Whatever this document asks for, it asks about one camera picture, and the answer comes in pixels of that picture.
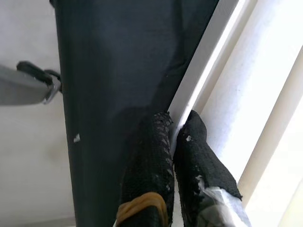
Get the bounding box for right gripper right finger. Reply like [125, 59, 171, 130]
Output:
[174, 110, 252, 227]

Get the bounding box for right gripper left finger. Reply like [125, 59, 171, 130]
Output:
[113, 112, 175, 227]

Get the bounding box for yellow rubber band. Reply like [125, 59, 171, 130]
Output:
[117, 192, 169, 223]

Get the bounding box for white plastic table top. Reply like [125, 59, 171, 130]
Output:
[167, 0, 303, 227]

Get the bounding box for black table cloth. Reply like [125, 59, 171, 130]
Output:
[49, 0, 221, 227]

